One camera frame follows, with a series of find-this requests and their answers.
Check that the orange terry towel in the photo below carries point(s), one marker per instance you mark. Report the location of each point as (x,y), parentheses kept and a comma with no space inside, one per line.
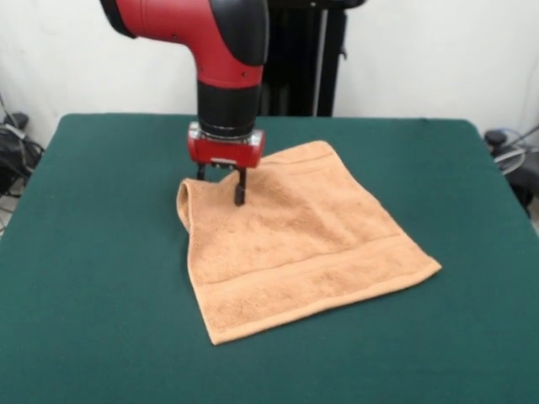
(295,244)

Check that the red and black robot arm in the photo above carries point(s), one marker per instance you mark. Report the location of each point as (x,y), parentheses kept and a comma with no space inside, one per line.
(202,42)

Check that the dark green table cloth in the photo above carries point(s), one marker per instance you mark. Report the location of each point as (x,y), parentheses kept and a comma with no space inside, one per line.
(84,294)

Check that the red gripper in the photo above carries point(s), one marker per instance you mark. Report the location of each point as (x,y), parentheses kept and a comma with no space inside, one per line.
(223,153)

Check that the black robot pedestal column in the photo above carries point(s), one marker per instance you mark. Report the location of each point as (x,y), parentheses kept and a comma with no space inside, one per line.
(303,63)

